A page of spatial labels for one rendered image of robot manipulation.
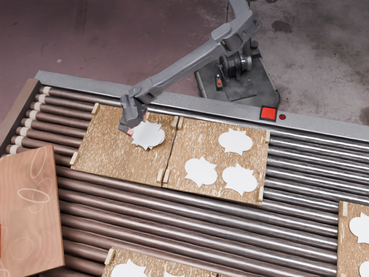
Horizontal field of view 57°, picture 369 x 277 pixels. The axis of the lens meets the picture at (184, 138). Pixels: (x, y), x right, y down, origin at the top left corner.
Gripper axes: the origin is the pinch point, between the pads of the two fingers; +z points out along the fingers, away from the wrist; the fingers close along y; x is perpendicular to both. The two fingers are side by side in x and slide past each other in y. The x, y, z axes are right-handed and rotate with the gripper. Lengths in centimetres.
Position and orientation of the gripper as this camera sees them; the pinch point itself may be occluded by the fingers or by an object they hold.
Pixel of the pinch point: (135, 126)
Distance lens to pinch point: 146.4
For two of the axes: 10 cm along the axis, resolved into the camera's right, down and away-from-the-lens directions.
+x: -9.0, -3.5, 2.5
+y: 4.3, -7.9, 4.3
